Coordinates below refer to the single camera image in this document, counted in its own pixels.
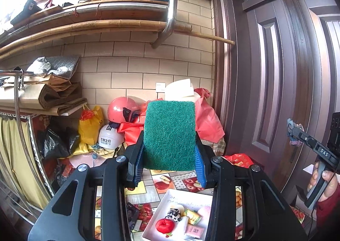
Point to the pale yellow sponge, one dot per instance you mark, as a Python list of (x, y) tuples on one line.
[(178, 207)]

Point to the white wall socket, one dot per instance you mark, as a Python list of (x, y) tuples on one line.
[(160, 86)]

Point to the pink soft pad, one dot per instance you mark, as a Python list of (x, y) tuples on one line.
[(205, 211)]

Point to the pink packet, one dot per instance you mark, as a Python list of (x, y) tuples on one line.
[(195, 231)]

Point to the metal shelf rack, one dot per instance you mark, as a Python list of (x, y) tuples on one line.
[(24, 134)]

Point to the cow print plush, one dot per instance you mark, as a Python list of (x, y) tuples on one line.
[(173, 215)]

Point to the brown metal door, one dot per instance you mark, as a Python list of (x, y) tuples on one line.
[(265, 70)]

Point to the stainless steel pipe railing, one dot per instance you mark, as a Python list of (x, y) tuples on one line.
[(171, 17)]

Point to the person's right hand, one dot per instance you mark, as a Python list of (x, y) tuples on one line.
[(330, 181)]

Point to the white foam sheet roll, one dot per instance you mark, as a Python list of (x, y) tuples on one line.
[(180, 89)]

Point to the black smartphone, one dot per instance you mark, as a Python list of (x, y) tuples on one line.
[(132, 215)]

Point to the yellow curtain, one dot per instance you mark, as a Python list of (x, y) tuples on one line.
[(13, 156)]

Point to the shallow white cardboard tray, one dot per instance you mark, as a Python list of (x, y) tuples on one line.
[(162, 210)]

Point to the yellow green packet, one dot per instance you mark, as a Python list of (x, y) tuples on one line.
[(193, 216)]

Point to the small grey cloth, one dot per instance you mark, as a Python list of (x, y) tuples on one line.
[(293, 130)]

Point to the white helmet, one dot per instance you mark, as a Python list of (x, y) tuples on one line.
[(110, 138)]

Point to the black plastic bag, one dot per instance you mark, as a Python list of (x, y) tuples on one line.
[(59, 142)]

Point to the pink helmet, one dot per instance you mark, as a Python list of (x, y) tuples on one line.
[(120, 109)]

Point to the yellow plastic bag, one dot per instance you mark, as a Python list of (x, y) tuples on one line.
[(91, 126)]

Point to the person's right forearm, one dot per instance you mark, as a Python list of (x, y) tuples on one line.
[(329, 213)]

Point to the thick bamboo pole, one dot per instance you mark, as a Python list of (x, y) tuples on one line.
[(106, 27)]

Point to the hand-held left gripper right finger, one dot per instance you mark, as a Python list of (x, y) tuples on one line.
[(200, 168)]

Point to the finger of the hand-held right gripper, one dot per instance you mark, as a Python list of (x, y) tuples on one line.
[(305, 138)]

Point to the red plush apple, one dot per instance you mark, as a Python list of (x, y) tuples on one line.
[(164, 226)]

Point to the silver foil bag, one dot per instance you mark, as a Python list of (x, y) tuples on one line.
[(58, 64)]

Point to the brown checked cloth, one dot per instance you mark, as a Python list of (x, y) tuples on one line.
[(218, 146)]

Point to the white paper note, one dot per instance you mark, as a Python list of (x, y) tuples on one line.
[(308, 169)]

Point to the green scouring pad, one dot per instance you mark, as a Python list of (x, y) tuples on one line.
[(170, 134)]

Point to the fruit print tablecloth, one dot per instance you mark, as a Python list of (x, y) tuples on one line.
[(170, 180)]

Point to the stack of folded cardboard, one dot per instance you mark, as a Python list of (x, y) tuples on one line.
[(47, 94)]

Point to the thin bamboo pole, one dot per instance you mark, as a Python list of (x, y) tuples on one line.
[(212, 39)]

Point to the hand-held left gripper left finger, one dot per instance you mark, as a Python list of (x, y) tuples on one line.
[(138, 162)]

